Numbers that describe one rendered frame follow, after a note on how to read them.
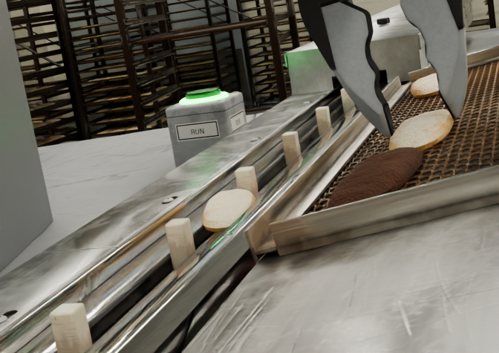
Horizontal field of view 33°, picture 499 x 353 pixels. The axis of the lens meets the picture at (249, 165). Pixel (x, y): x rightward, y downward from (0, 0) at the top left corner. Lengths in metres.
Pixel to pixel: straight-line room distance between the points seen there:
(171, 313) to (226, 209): 0.18
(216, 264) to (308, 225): 0.12
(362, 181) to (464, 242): 0.11
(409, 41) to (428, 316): 0.87
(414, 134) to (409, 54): 0.61
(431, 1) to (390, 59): 0.59
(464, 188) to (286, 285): 0.08
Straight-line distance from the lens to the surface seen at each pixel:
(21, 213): 0.75
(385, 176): 0.41
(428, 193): 0.35
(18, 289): 0.49
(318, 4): 0.54
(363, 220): 0.36
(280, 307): 0.30
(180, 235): 0.53
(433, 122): 0.51
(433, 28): 0.52
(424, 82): 0.74
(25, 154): 0.79
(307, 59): 1.13
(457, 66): 0.53
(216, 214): 0.58
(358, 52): 0.53
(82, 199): 0.91
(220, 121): 0.91
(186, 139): 0.93
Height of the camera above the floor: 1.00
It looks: 11 degrees down
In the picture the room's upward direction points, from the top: 9 degrees counter-clockwise
